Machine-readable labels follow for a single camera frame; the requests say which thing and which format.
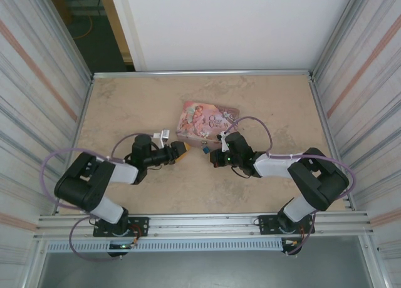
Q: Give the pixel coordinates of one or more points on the blue headed key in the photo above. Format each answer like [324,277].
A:
[205,150]

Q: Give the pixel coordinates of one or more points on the pink illustrated tin box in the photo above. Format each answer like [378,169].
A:
[203,119]

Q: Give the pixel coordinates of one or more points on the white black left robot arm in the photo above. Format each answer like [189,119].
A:
[122,173]

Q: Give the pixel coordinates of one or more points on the grey metal shelf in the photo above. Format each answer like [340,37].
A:
[200,269]

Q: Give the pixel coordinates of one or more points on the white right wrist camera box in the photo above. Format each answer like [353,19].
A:
[225,145]

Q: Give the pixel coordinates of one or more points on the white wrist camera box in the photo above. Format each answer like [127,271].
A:
[225,145]
[163,135]

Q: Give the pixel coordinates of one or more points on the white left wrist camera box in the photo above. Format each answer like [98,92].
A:
[163,135]

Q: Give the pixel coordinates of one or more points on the aluminium table side rail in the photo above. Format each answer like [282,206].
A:
[327,128]
[82,122]

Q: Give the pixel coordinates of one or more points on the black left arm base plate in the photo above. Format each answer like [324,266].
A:
[139,223]

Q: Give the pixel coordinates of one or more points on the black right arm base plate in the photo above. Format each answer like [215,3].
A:
[266,223]

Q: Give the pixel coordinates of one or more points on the aluminium table end rail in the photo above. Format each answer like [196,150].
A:
[203,74]

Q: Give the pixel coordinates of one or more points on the wooden door frame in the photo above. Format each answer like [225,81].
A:
[117,25]

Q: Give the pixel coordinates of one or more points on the aluminium frame post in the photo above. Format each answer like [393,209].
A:
[340,34]
[64,34]

